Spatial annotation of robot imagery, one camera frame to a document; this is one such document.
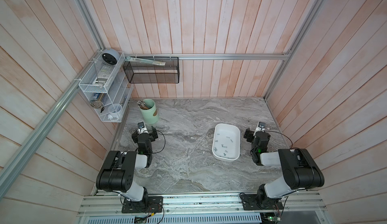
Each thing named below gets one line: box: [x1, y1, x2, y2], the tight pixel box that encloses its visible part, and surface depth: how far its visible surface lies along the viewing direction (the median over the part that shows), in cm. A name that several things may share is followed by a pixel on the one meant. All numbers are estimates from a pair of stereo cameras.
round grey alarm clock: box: [101, 48, 120, 66], surface depth 83 cm
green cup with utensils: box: [137, 98, 160, 125], surface depth 100 cm
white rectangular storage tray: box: [211, 123, 241, 161], surface depth 97 cm
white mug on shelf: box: [107, 103, 123, 120], surface depth 93 cm
